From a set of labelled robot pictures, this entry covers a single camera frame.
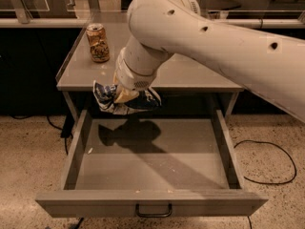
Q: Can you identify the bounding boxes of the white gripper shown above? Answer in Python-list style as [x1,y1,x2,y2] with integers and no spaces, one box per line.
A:
[113,56,156,103]

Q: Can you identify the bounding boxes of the blue chip bag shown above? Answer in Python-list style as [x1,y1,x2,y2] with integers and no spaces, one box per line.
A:
[93,81,162,115]

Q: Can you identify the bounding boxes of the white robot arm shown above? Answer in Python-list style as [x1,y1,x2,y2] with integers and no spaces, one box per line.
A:
[114,0,305,121]

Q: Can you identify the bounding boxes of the grey cabinet counter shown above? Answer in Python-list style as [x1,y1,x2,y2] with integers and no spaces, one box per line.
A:
[55,10,249,123]

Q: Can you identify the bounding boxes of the open grey drawer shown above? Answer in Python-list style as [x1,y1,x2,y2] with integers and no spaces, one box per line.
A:
[36,111,267,218]

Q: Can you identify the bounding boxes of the gold soda can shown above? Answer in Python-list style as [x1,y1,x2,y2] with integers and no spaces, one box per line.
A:
[86,23,110,63]

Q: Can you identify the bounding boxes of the black floor cable left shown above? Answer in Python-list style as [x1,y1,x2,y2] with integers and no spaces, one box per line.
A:
[9,114,74,156]

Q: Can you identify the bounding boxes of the black floor cable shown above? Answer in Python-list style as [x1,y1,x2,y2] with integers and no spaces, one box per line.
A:
[234,139,298,186]
[9,114,74,156]

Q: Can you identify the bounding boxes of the white horizontal rail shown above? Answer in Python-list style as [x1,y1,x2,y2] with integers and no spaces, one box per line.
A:
[0,18,305,29]

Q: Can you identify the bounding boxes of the black drawer handle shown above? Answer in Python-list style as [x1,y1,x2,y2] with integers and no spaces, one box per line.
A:
[135,203,173,219]

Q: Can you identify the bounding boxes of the black floor cable right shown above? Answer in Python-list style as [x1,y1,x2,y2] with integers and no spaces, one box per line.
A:
[234,139,298,186]

